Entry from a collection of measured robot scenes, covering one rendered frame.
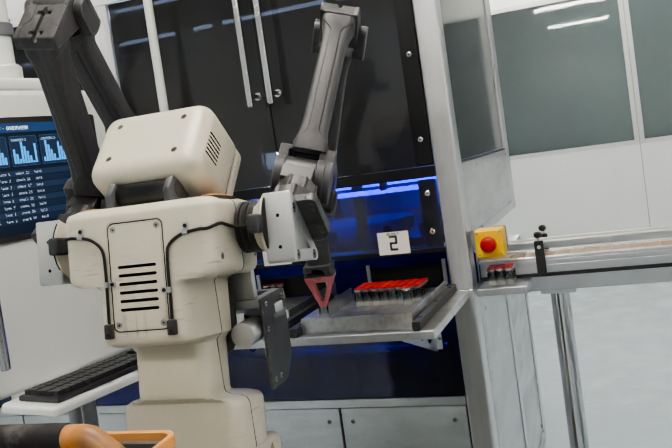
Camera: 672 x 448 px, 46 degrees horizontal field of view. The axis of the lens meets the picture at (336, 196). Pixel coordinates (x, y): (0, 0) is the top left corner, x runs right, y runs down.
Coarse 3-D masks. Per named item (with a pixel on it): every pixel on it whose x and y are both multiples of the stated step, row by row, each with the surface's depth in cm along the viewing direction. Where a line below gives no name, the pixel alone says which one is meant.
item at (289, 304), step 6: (324, 288) 216; (324, 294) 215; (336, 294) 224; (288, 300) 224; (294, 300) 223; (300, 300) 221; (306, 300) 203; (312, 300) 207; (288, 306) 215; (294, 306) 196; (300, 306) 199; (306, 306) 203; (240, 312) 216; (288, 312) 192; (294, 312) 195; (240, 318) 197
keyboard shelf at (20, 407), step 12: (132, 372) 198; (108, 384) 189; (120, 384) 192; (12, 396) 197; (84, 396) 182; (96, 396) 185; (12, 408) 183; (24, 408) 181; (36, 408) 179; (48, 408) 177; (60, 408) 176; (72, 408) 179
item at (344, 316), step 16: (336, 304) 199; (352, 304) 205; (400, 304) 196; (416, 304) 193; (304, 320) 178; (320, 320) 177; (336, 320) 176; (352, 320) 174; (368, 320) 173; (384, 320) 172; (400, 320) 171
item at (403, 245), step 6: (378, 234) 210; (384, 234) 209; (390, 234) 208; (396, 234) 208; (402, 234) 207; (378, 240) 210; (384, 240) 209; (390, 240) 209; (402, 240) 208; (408, 240) 207; (384, 246) 209; (396, 246) 208; (402, 246) 208; (408, 246) 207; (384, 252) 209; (390, 252) 209; (396, 252) 208; (402, 252) 208; (408, 252) 207
